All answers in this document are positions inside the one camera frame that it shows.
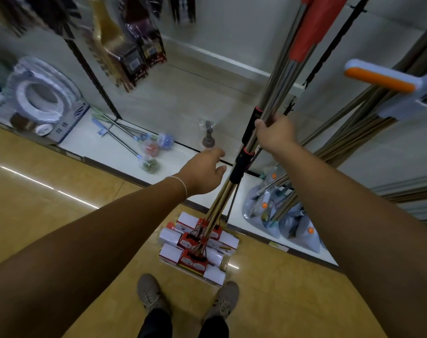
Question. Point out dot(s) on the person's right forearm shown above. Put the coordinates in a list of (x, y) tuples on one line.
[(357, 221)]

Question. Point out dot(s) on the black trousers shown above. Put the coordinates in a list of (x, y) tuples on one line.
[(157, 327)]

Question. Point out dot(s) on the hanging dark packaged item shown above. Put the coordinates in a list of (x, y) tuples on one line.
[(181, 6)]

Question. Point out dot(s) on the packaged white toilet seat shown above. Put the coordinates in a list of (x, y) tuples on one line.
[(41, 96)]

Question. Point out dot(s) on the black shelf upright rail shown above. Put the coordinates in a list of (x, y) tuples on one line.
[(334, 42), (90, 73)]

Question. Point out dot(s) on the person's left hand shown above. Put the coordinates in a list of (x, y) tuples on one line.
[(199, 174)]

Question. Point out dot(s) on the person's left forearm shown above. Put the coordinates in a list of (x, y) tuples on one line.
[(76, 263)]

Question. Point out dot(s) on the white display shelf base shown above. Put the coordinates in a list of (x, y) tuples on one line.
[(93, 146)]

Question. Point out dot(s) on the person's left thumb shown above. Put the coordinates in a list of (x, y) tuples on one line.
[(221, 171)]

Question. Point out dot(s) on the steel pole sponge mop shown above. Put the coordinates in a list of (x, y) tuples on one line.
[(171, 253), (169, 237), (187, 220)]

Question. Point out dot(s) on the blue head toilet brush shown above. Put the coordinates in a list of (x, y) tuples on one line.
[(166, 140)]

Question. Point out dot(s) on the shelf edge label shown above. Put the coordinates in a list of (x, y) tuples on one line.
[(278, 246)]

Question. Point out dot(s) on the bagged metal drain plug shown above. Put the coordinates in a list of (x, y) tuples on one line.
[(208, 137)]

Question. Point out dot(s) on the person's right hand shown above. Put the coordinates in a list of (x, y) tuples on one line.
[(277, 135)]

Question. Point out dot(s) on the bundle of bagged steel mops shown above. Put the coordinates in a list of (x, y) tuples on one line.
[(357, 135)]

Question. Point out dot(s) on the grey left shoe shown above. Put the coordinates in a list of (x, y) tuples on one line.
[(150, 293)]

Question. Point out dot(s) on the grey shoe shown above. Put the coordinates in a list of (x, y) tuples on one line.
[(224, 300), (150, 293)]

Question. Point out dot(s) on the hanging dark bristle brushes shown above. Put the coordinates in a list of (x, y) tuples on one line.
[(30, 12)]

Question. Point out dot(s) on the red head toilet brush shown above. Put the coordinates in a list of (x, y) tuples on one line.
[(151, 148)]

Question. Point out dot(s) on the person's right thumb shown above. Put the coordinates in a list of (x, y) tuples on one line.
[(259, 124)]

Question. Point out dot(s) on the green head toilet brush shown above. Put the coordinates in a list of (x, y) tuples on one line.
[(149, 164)]

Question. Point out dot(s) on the grey right shoe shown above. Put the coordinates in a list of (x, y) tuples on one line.
[(224, 300)]

